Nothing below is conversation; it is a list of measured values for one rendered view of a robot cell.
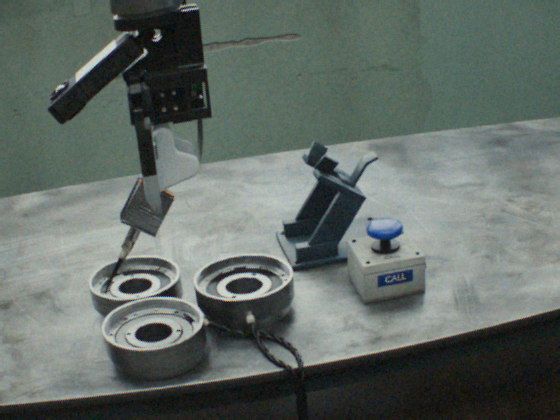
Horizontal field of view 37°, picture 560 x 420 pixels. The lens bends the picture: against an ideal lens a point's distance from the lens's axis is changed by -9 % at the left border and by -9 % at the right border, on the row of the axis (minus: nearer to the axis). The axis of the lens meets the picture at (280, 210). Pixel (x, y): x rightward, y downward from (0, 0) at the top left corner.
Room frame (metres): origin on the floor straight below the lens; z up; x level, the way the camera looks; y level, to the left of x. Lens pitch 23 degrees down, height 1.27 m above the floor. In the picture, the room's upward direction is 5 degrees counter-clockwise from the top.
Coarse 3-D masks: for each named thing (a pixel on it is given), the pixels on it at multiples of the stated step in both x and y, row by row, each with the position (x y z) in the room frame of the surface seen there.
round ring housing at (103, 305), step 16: (144, 256) 0.91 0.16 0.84; (96, 272) 0.87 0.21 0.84; (112, 272) 0.89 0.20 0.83; (176, 272) 0.86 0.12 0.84; (96, 288) 0.86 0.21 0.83; (112, 288) 0.85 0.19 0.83; (128, 288) 0.87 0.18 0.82; (144, 288) 0.88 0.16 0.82; (176, 288) 0.84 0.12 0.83; (96, 304) 0.83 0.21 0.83; (112, 304) 0.81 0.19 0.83
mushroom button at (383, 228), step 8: (368, 224) 0.87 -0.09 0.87; (376, 224) 0.86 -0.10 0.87; (384, 224) 0.86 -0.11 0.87; (392, 224) 0.86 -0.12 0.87; (400, 224) 0.86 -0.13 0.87; (368, 232) 0.86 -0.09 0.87; (376, 232) 0.85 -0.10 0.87; (384, 232) 0.85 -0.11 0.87; (392, 232) 0.85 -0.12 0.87; (400, 232) 0.85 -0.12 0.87; (384, 240) 0.86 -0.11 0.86
